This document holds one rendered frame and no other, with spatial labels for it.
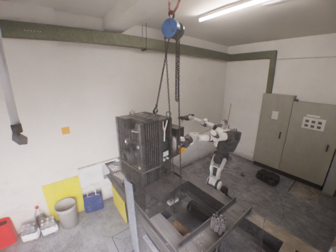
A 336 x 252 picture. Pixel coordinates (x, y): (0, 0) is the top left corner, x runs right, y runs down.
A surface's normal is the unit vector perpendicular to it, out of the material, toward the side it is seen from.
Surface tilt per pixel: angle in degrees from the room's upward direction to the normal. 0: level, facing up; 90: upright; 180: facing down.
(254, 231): 90
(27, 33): 90
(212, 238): 0
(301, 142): 90
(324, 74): 90
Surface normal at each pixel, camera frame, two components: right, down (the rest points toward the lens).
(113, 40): 0.62, 0.22
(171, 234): 0.00, -0.96
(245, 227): -0.79, 0.18
